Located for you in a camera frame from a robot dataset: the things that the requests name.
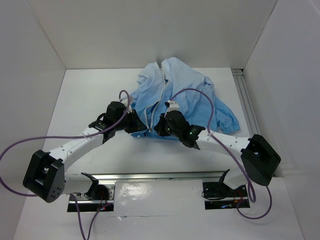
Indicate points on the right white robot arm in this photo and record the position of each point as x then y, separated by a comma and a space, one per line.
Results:
258, 161

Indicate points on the aluminium rail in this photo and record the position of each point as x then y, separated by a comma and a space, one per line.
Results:
246, 102
159, 176

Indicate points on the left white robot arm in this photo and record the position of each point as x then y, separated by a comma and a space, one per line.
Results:
46, 175

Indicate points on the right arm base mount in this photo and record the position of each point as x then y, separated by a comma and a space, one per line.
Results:
218, 196

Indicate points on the front aluminium rail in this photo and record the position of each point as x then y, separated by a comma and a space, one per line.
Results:
159, 176

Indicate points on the light blue zip jacket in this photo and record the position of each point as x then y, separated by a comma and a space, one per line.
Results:
193, 91

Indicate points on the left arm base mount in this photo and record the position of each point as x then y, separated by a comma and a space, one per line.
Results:
91, 195

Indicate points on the right side aluminium rail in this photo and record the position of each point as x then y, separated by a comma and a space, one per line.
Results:
246, 102

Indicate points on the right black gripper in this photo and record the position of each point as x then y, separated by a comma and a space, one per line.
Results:
159, 127

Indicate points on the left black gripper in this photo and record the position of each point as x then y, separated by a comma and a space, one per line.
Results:
137, 124

